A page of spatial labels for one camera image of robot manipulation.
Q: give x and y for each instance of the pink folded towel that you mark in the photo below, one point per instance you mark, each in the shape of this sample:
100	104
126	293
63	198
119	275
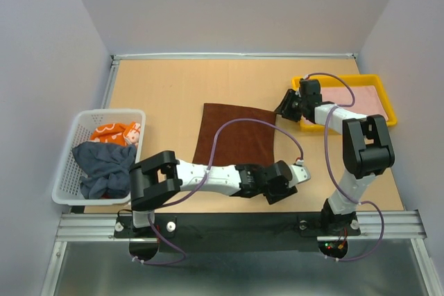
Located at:
366	99

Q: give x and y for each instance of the white plastic basket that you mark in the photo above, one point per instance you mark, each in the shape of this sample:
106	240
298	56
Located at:
66	186

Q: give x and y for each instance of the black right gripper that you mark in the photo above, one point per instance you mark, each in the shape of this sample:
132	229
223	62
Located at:
284	107

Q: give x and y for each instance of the orange white patterned towel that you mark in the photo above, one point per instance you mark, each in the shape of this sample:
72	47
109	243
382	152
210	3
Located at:
118	133

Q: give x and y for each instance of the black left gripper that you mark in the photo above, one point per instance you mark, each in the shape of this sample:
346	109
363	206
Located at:
282	191

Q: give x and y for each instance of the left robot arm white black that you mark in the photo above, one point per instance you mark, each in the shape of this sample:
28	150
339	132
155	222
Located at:
154	181

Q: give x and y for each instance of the aluminium rail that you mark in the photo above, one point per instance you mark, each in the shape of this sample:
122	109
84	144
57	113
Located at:
110	84
222	55

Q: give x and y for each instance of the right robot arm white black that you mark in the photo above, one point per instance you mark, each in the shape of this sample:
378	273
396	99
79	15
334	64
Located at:
367	150

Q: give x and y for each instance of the dark blue-grey towel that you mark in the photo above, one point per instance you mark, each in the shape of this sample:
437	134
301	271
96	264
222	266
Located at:
106	169

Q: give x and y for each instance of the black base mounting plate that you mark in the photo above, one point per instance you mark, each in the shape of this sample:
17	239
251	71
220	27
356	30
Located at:
238	232

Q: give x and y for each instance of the aluminium left side rail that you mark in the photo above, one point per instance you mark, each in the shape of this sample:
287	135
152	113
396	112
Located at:
110	84

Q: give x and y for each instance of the aluminium front rail frame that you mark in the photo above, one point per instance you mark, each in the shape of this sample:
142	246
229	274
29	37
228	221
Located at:
101	227

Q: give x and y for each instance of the aluminium back rail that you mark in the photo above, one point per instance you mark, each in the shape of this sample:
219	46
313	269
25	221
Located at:
222	55

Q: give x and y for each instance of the brown towel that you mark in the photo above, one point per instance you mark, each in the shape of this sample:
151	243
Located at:
243	142

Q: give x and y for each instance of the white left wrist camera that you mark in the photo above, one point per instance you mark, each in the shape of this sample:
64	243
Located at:
300	173

